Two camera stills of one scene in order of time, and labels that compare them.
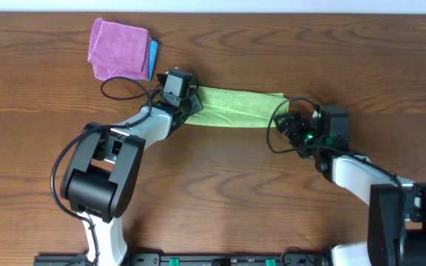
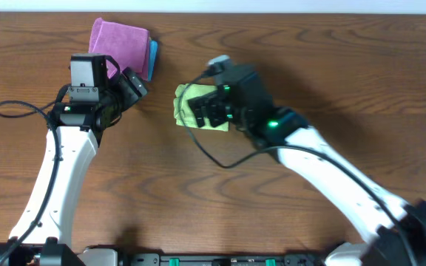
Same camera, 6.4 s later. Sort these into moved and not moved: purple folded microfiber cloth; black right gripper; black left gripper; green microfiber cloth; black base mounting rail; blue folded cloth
Moved: black left gripper; black right gripper; green microfiber cloth
Not moved: black base mounting rail; purple folded microfiber cloth; blue folded cloth
